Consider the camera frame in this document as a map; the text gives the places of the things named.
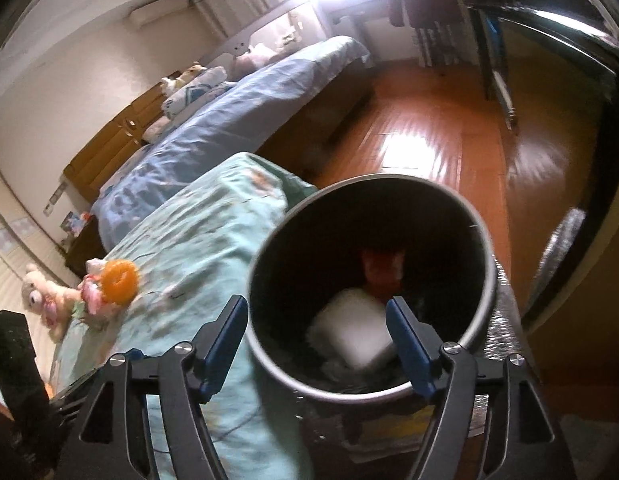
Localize wooden headboard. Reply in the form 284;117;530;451
63;84;164;204

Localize white black trash bin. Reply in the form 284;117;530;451
247;174;497;405

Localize white wall air conditioner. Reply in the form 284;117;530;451
128;0;189;28

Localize blue white pillow stack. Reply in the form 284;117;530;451
142;66;236;144

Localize dark wooden nightstand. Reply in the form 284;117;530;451
64;217;107;278

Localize red snack wrapper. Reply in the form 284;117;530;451
360;249;405;304

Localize black sideboard cabinet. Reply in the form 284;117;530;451
463;0;619;326

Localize grey bed guard rail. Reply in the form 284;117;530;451
198;0;329;81

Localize plush toys on pillows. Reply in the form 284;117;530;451
160;63;206;98

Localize bed with blue sheet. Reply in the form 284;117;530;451
92;36;369;250

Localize white foam block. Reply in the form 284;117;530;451
306;288;396;373

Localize orange white plastic bag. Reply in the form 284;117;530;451
78;258;120;328

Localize cream teddy bear pink heart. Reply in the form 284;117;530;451
21;263;82;344

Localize floral teal tablecloth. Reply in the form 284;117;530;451
52;153;316;479

